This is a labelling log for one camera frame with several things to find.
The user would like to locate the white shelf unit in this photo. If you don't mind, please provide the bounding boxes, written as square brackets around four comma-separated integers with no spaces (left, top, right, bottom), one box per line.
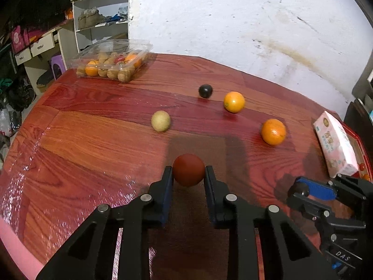
[71,0,130,53]

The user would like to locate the purple plastic stool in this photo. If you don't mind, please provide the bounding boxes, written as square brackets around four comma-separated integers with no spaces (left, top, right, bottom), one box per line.
[50,55,65,79]

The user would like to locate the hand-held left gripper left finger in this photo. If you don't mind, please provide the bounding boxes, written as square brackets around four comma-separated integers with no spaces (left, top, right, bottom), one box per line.
[36,166,175,280]

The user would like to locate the white drawer unit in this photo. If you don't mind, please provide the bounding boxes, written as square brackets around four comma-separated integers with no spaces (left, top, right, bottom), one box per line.
[14,32,60,66]

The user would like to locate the blue cloth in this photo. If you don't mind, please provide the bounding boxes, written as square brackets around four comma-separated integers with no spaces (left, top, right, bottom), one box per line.
[106,6,129,24]

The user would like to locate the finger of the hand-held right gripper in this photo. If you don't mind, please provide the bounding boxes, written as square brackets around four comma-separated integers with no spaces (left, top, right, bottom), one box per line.
[286,191,367,229]
[296,174,373,203]

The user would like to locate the red cardboard box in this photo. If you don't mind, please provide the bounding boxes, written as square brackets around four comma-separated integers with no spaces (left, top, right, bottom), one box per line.
[339,121,373,182]

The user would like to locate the beige shoe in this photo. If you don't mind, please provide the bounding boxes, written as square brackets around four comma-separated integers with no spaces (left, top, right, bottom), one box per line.
[87,7,106,26]
[77,11,89,30]

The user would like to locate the pink bag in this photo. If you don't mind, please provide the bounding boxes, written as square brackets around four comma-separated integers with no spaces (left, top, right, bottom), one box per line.
[10,26,32,51]

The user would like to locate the black round fruit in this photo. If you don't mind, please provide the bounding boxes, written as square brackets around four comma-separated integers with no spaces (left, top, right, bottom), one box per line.
[293,181,310,198]
[199,84,213,99]

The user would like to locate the heap of tan balls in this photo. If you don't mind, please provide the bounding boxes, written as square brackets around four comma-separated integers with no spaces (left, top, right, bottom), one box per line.
[76,52,136,83]

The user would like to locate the dark clutter pile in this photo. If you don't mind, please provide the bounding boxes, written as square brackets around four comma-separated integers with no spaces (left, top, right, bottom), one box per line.
[0,76,37,140]

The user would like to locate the dark red round fruit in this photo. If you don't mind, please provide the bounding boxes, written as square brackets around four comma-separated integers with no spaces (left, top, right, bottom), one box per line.
[173,153,206,187]

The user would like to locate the clear plastic clamshell container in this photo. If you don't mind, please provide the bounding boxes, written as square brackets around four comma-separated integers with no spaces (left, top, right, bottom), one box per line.
[68,39,154,83]

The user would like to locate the small orange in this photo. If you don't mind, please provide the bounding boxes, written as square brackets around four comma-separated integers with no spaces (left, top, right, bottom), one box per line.
[223,91,246,114]

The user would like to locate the black slipper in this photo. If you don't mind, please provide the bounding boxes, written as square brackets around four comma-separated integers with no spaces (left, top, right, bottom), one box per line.
[36,70,56,88]

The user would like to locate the white pink tissue pack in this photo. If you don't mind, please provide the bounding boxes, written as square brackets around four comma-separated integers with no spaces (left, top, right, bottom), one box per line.
[313,111,359,178]

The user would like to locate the orange inside container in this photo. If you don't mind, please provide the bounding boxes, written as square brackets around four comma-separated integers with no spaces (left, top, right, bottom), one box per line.
[125,54,142,67]
[85,61,100,76]

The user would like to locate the dark wooden cabinet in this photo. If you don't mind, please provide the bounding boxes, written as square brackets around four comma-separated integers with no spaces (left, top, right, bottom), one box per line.
[344,99,373,140]

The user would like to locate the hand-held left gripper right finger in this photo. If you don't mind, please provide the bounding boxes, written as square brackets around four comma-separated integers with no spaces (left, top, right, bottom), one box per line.
[204,166,340,280]

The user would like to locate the beige round fruit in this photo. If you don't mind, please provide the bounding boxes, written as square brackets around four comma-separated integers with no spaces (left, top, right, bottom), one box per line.
[151,110,171,132]

